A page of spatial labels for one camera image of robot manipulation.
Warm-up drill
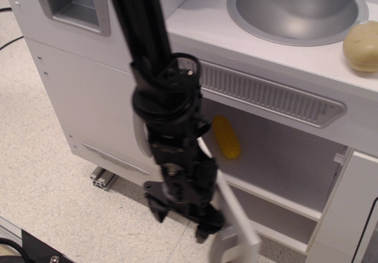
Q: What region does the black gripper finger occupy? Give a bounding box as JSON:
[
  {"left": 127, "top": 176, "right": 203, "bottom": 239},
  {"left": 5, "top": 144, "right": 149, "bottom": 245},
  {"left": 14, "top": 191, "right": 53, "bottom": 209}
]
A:
[
  {"left": 195, "top": 223, "right": 221, "bottom": 243},
  {"left": 149, "top": 197, "right": 170, "bottom": 223}
]

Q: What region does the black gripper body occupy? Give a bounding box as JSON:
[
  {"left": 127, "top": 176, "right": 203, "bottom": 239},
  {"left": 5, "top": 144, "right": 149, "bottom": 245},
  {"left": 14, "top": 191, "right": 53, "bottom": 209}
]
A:
[{"left": 144, "top": 181, "right": 225, "bottom": 228}]

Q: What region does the white cabinet door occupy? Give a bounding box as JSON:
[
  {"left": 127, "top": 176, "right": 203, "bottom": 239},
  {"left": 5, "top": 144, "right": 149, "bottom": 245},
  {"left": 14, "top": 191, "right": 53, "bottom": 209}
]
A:
[
  {"left": 306, "top": 151, "right": 377, "bottom": 262},
  {"left": 197, "top": 137, "right": 262, "bottom": 263}
]

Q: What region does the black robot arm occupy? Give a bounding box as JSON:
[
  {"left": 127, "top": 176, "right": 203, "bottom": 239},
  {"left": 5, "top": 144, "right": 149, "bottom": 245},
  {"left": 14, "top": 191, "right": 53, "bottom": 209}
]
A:
[{"left": 112, "top": 0, "right": 224, "bottom": 243}]

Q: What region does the white toy kitchen cabinet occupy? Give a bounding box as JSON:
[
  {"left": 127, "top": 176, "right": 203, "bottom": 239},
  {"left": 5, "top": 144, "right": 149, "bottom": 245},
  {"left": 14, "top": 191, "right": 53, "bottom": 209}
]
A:
[{"left": 161, "top": 0, "right": 377, "bottom": 262}]

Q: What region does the yellow toy corn cob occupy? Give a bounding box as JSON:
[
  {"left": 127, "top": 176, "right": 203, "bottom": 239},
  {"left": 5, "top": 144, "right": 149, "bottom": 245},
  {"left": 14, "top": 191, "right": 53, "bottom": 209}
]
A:
[{"left": 213, "top": 115, "right": 241, "bottom": 159}]

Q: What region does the grey vent grille panel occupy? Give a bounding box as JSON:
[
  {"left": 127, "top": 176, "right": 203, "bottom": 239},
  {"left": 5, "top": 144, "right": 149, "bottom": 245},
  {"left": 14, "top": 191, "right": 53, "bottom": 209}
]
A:
[{"left": 200, "top": 61, "right": 347, "bottom": 128}]

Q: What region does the silver sink bowl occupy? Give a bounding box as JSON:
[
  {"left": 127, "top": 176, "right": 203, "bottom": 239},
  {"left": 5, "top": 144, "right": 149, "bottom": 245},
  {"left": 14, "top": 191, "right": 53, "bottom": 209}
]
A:
[{"left": 227, "top": 0, "right": 369, "bottom": 47}]

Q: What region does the grey recessed dispenser panel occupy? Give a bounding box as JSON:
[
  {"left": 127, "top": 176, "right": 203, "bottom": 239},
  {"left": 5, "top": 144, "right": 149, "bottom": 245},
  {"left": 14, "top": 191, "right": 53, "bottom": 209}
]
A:
[{"left": 38, "top": 0, "right": 110, "bottom": 37}]

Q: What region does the beige toy potato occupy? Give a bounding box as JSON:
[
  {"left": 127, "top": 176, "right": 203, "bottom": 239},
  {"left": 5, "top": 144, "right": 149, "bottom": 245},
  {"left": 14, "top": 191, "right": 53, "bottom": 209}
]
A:
[{"left": 343, "top": 21, "right": 377, "bottom": 73}]

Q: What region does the grey cabinet door handle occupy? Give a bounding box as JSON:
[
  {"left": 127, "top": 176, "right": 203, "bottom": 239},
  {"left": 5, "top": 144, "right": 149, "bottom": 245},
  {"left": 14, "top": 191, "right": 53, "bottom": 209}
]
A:
[{"left": 208, "top": 226, "right": 237, "bottom": 263}]

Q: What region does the aluminium extrusion rail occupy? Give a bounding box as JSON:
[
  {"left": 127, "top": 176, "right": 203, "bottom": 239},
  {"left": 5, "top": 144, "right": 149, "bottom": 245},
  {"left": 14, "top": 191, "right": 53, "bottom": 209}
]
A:
[{"left": 90, "top": 166, "right": 118, "bottom": 191}]

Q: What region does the grey fridge door handle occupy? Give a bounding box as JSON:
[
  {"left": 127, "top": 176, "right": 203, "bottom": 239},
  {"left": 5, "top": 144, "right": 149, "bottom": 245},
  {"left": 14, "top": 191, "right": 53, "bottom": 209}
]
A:
[{"left": 133, "top": 111, "right": 152, "bottom": 158}]

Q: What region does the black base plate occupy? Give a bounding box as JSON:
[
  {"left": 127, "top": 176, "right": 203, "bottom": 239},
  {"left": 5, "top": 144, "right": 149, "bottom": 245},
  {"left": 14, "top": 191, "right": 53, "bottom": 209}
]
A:
[{"left": 0, "top": 229, "right": 74, "bottom": 263}]

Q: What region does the black floor cable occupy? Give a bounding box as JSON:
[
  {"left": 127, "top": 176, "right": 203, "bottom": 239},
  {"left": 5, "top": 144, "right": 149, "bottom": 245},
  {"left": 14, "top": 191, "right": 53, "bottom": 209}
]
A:
[{"left": 0, "top": 7, "right": 24, "bottom": 50}]

